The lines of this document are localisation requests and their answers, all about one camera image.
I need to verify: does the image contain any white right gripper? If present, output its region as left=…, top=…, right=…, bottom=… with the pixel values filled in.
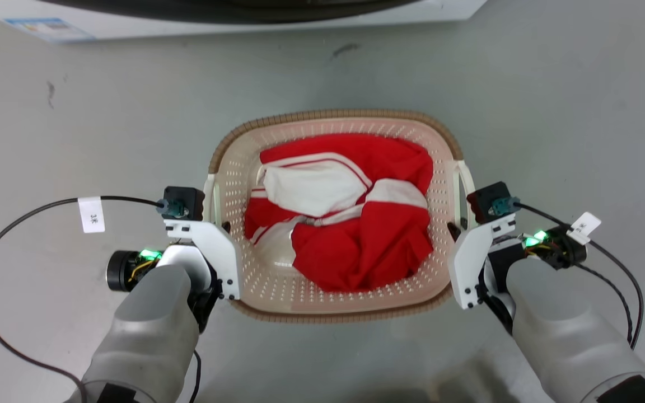
left=447, top=215, right=518, bottom=335

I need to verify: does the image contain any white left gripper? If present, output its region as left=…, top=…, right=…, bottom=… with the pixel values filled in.
left=163, top=219, right=242, bottom=333

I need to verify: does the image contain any beige plastic laundry basket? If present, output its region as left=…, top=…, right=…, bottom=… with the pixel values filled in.
left=203, top=109, right=476, bottom=324

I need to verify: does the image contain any red and white garment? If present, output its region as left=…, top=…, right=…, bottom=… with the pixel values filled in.
left=243, top=133, right=435, bottom=294

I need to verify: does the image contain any dark washing machine door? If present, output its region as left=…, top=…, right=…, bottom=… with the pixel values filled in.
left=40, top=0, right=421, bottom=25

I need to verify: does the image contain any white washing machine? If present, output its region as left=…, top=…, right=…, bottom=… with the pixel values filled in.
left=0, top=0, right=488, bottom=44

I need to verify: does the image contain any blue label sticker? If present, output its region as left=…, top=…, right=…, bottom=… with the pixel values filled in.
left=4, top=17, right=97, bottom=44

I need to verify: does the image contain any white right cable tag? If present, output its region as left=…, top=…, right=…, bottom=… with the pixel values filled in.
left=567, top=212, right=602, bottom=245

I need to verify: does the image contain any white cable tag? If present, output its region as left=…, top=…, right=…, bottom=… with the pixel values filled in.
left=77, top=196, right=106, bottom=234
left=567, top=212, right=602, bottom=245

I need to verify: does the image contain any white left cable tag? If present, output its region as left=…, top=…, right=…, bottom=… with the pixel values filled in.
left=77, top=196, right=106, bottom=234

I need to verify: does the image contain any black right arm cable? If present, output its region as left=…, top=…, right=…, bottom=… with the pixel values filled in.
left=516, top=203, right=645, bottom=351

